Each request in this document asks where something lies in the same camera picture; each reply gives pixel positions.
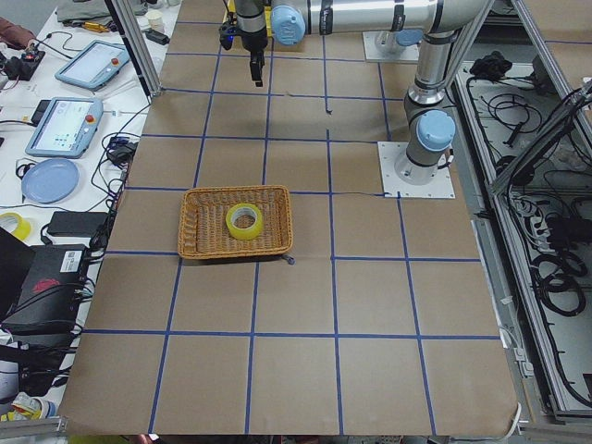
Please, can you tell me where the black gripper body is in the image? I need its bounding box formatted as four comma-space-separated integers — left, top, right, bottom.
242, 34, 268, 69

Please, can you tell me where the upper teach pendant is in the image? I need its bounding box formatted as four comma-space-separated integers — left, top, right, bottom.
55, 40, 130, 91

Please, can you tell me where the aluminium frame post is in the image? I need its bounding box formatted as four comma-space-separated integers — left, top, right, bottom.
105, 0, 162, 97

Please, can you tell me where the black computer box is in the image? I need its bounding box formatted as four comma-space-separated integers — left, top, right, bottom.
1, 229, 90, 345

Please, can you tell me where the lower teach pendant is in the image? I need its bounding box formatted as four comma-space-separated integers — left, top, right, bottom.
25, 97, 104, 158

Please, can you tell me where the black power adapter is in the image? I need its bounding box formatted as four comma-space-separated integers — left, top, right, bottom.
43, 211, 107, 238

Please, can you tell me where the yellow tape roll on desk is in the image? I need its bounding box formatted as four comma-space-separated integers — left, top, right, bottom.
0, 212, 31, 241

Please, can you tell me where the brown wicker basket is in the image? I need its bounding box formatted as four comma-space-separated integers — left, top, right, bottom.
178, 185, 293, 260

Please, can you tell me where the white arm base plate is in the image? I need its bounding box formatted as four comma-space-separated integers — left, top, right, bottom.
377, 142, 455, 199

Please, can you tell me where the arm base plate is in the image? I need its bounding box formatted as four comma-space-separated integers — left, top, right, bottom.
363, 30, 423, 65

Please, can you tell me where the blue plate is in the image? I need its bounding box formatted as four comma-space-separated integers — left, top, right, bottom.
21, 158, 80, 204

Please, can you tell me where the yellow tape roll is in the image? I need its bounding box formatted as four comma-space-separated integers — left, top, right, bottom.
0, 212, 31, 241
226, 203, 264, 241

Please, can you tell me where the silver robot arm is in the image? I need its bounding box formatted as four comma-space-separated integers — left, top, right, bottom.
219, 0, 489, 165

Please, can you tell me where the teach pendant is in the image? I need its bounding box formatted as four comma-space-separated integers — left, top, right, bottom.
55, 40, 130, 91
25, 97, 104, 158

